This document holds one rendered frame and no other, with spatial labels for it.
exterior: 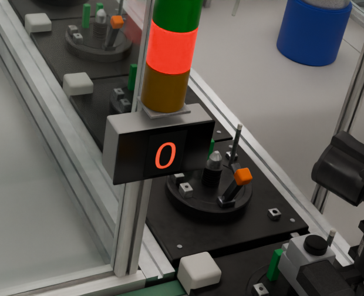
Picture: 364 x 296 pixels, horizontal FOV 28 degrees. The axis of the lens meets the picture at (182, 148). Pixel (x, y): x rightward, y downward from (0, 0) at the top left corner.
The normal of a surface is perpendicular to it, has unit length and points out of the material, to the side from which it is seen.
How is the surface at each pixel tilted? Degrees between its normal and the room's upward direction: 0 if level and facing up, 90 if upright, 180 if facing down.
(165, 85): 90
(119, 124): 0
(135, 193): 90
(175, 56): 90
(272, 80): 0
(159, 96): 90
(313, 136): 0
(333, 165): 57
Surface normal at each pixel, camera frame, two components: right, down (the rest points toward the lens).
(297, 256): -0.88, 0.15
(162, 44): -0.41, 0.48
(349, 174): -0.47, -0.16
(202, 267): 0.15, -0.80
